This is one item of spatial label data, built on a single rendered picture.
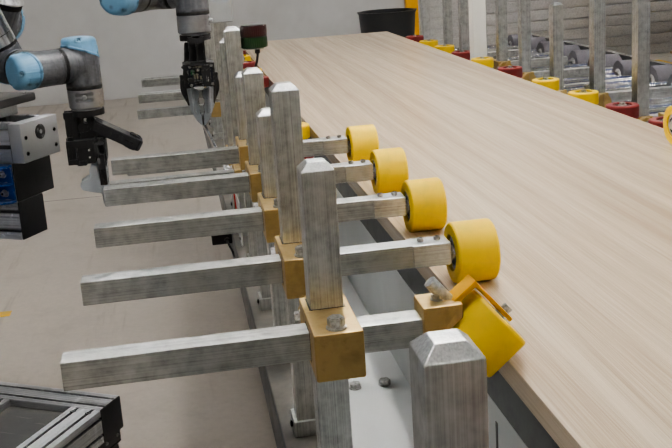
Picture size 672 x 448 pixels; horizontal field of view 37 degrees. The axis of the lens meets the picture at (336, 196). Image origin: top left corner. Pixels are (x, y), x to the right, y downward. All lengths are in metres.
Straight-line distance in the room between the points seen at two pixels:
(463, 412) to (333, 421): 0.56
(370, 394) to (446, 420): 1.12
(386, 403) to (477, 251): 0.44
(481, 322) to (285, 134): 0.37
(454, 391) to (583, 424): 0.42
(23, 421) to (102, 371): 1.72
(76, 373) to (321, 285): 0.26
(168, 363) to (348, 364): 0.18
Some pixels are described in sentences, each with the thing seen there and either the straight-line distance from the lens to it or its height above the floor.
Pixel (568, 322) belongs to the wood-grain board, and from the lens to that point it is 1.20.
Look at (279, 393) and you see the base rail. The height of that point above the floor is 0.70.
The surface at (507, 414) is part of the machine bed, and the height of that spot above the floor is 0.81.
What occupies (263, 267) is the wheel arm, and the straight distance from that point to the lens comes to 1.26.
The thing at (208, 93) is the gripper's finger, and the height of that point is 1.02.
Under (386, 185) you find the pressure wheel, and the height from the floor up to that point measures 0.92.
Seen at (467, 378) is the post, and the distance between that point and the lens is 0.56.
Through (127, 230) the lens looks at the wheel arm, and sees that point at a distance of 1.50.
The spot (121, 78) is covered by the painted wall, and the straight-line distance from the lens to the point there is 9.98.
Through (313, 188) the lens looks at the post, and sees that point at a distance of 1.02.
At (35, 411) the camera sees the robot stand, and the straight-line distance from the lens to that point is 2.79.
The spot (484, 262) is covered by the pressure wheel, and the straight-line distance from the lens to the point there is 1.29.
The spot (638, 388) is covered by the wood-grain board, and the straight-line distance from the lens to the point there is 1.04.
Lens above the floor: 1.34
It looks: 14 degrees down
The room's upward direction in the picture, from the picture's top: 4 degrees counter-clockwise
